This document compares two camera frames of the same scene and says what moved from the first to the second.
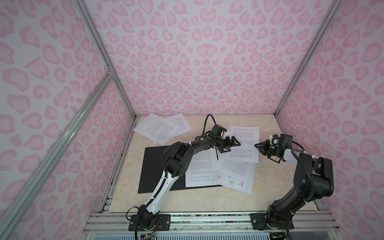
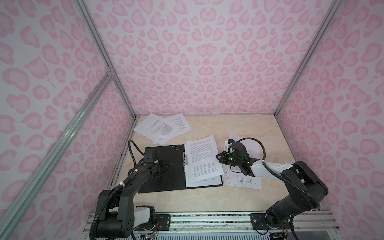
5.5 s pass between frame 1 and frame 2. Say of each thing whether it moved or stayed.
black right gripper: moved
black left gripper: moved
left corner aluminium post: stayed
